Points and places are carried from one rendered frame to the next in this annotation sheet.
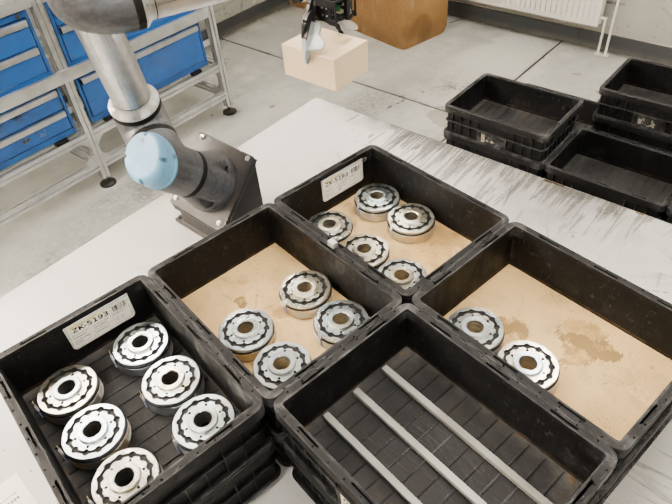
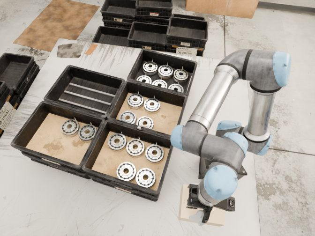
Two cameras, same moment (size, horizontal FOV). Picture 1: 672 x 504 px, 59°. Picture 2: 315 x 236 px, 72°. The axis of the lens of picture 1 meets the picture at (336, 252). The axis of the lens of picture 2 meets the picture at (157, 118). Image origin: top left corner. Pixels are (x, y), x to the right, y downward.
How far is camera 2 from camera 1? 1.38 m
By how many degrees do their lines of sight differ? 73
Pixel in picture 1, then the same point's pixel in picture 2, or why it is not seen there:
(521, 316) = (75, 149)
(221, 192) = not seen: hidden behind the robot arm
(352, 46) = (183, 205)
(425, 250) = (116, 163)
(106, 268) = not seen: hidden behind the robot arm
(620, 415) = (44, 128)
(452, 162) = not seen: outside the picture
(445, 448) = (87, 103)
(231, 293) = (168, 118)
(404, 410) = (100, 107)
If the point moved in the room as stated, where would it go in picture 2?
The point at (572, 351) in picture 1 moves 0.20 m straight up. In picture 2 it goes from (58, 142) to (43, 125)
